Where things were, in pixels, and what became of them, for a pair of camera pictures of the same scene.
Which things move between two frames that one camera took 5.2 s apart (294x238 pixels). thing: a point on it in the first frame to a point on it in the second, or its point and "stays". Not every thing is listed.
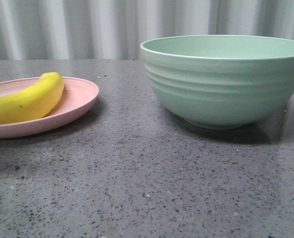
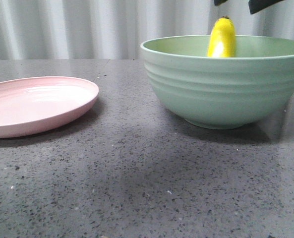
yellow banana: (32, 102) to (222, 40)
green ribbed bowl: (224, 82) stays
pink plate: (79, 96) stays
